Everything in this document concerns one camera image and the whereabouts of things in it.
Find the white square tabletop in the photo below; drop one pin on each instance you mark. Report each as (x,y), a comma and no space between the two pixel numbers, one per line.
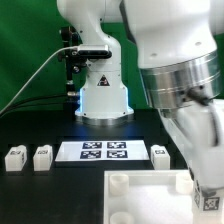
(148,197)

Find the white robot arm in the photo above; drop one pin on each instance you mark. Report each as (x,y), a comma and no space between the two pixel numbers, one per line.
(179,69)

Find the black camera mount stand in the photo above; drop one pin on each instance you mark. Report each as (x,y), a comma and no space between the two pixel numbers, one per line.
(73,65)

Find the white marker sheet with tags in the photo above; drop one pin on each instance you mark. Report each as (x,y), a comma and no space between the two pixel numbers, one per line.
(78,151)

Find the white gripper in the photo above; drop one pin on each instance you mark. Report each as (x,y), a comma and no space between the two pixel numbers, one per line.
(198,133)

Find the black camera on stand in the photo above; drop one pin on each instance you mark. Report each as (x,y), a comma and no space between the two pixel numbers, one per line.
(92,51)

